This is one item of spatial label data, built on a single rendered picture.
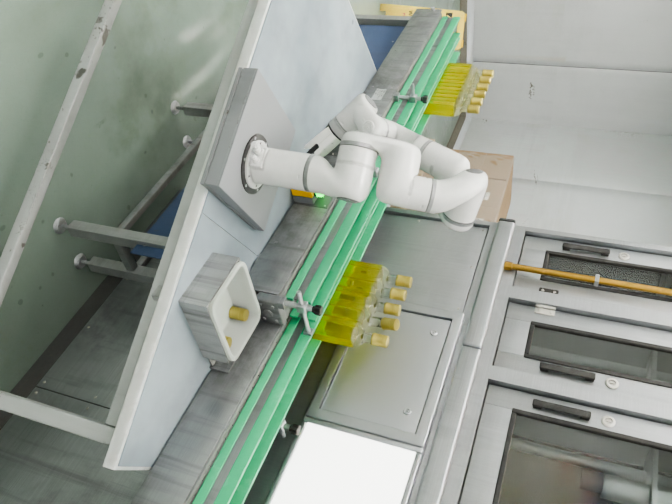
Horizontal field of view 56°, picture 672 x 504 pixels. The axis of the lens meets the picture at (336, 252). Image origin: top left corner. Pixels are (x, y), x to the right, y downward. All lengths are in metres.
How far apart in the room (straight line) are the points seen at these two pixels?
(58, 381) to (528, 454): 1.42
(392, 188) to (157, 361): 0.68
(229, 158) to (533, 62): 6.55
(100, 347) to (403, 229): 1.12
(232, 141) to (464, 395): 0.92
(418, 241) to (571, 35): 5.64
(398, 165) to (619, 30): 6.25
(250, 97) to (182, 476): 0.92
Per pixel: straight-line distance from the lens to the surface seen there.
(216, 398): 1.70
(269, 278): 1.79
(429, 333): 1.96
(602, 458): 1.83
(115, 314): 2.32
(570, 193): 7.26
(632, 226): 6.97
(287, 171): 1.60
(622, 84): 7.97
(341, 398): 1.85
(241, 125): 1.59
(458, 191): 1.57
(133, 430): 1.55
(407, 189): 1.55
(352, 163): 1.54
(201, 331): 1.62
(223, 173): 1.54
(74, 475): 2.00
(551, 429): 1.85
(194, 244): 1.57
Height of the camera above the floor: 1.59
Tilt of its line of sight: 20 degrees down
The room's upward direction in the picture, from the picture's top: 100 degrees clockwise
